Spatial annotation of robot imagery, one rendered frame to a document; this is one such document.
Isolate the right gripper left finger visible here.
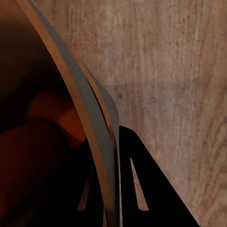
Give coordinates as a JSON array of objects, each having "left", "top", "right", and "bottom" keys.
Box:
[{"left": 25, "top": 137, "right": 104, "bottom": 227}]

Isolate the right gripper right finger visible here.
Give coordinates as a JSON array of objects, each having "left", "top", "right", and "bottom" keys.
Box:
[{"left": 119, "top": 126, "right": 200, "bottom": 227}]

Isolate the trash can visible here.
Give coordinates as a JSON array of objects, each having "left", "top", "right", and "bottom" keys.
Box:
[{"left": 0, "top": 0, "right": 120, "bottom": 227}]

